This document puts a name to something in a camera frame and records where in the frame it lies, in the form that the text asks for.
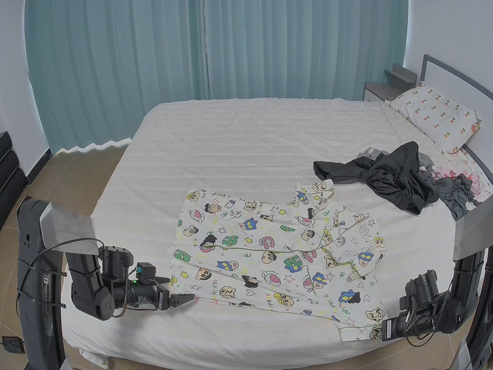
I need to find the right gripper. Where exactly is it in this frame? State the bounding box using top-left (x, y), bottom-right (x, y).
top-left (381, 313), bottom-right (415, 341)

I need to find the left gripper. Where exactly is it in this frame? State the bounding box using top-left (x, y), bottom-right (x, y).
top-left (126, 276), bottom-right (196, 312)

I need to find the white printed pyjama top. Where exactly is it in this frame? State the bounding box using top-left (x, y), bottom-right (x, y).
top-left (166, 180), bottom-right (387, 344)

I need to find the dark grey garment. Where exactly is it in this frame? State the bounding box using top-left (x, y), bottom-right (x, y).
top-left (433, 176), bottom-right (474, 221)

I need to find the black garment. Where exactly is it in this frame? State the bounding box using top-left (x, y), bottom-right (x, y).
top-left (313, 141), bottom-right (440, 216)

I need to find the bed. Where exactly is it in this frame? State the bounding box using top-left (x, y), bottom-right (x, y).
top-left (62, 54), bottom-right (493, 369)

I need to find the pink garment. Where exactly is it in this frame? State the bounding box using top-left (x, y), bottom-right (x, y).
top-left (431, 160), bottom-right (493, 203)

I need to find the small black box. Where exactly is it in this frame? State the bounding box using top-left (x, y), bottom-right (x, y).
top-left (2, 336), bottom-right (24, 354)

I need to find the light grey garment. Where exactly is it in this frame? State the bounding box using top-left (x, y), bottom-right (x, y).
top-left (356, 147), bottom-right (438, 173)

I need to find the white printed pillow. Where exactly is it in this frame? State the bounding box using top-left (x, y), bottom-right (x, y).
top-left (385, 82), bottom-right (483, 154)

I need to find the grey bedside table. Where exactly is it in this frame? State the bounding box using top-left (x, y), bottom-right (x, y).
top-left (363, 63), bottom-right (418, 103)

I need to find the blue-green curtain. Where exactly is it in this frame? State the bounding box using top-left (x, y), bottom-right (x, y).
top-left (24, 0), bottom-right (410, 155)

